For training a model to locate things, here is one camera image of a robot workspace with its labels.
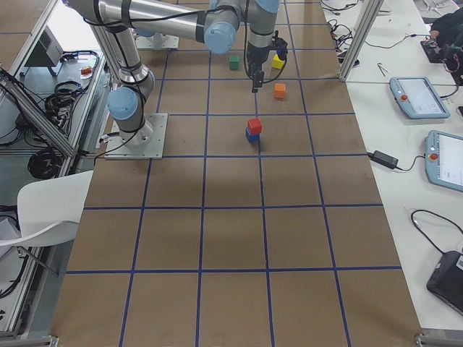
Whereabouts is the red wooden block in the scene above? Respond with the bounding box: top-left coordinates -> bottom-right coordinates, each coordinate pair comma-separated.
247,117 -> 263,135

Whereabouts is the green wooden block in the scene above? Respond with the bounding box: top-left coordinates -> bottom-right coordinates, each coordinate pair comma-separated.
229,55 -> 240,71

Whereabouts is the far teach pendant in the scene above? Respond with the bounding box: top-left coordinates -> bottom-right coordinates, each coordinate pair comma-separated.
389,77 -> 450,119

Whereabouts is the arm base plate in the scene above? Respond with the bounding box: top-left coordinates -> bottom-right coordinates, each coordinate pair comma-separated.
135,33 -> 179,51
104,113 -> 168,160

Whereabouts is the red snack packet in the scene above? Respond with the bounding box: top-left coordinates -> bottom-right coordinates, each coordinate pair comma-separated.
80,66 -> 93,79

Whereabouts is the black laptop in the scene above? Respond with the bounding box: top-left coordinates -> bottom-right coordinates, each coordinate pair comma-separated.
426,251 -> 462,314

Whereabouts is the aluminium frame post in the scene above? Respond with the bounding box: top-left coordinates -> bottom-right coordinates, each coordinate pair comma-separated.
339,0 -> 383,82

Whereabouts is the near teach pendant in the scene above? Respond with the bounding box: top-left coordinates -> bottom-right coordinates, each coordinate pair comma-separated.
425,130 -> 462,192

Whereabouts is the orange wooden block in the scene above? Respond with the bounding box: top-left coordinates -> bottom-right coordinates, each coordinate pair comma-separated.
273,82 -> 286,100

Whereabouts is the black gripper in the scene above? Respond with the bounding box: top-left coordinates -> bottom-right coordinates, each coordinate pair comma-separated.
246,45 -> 270,93

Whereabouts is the teach pendant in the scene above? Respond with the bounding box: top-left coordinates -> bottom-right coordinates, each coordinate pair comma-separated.
425,130 -> 462,192
389,77 -> 450,119

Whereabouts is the metal allen key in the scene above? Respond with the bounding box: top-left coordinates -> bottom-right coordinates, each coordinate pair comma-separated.
377,62 -> 388,77

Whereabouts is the blue wooden block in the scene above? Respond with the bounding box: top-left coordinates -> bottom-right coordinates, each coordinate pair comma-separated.
245,128 -> 260,143

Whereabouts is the yellow wooden block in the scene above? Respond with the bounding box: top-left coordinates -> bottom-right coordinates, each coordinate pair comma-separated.
271,54 -> 286,70

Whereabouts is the white chair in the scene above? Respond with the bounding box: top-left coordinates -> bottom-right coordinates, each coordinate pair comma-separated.
1,171 -> 93,275

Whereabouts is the black power adapter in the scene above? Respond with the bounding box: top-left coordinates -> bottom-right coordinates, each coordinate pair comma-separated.
368,150 -> 399,169

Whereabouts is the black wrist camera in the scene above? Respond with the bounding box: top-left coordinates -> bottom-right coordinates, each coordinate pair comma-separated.
271,30 -> 288,61

